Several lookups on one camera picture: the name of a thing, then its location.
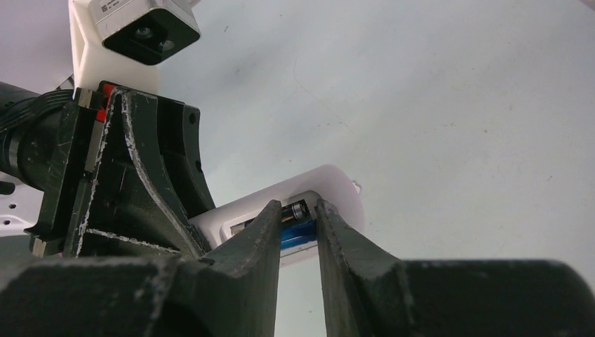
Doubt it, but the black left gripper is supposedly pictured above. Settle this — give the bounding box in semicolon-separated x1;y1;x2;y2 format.
1;81;215;258

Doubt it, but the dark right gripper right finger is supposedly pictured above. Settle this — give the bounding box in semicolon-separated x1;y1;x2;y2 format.
316;200;594;336

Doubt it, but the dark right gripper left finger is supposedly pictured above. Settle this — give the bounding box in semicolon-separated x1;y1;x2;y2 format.
1;200;281;336

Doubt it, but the blue AAA battery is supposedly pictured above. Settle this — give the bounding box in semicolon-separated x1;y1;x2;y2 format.
281;220;316;250

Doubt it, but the silver AAA battery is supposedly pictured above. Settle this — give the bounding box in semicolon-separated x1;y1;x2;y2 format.
230;199;310;235

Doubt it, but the white remote control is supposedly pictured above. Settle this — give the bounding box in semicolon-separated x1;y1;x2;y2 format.
189;164;366;267

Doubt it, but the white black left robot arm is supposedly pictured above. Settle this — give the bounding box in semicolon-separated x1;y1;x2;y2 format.
1;81;215;258

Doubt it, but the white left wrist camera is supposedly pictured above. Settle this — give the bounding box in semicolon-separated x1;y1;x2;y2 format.
67;0;201;94

